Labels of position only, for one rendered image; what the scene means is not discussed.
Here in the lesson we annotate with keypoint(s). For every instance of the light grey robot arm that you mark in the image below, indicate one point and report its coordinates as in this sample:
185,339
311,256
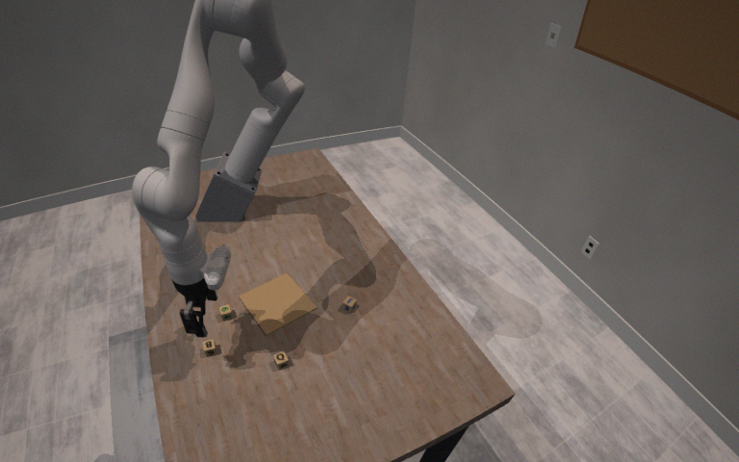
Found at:
172,194

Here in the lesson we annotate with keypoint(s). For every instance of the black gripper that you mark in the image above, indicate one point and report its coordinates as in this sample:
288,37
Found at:
195,295

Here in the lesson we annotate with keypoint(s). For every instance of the tan flat mat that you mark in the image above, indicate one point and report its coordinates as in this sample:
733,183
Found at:
277,303

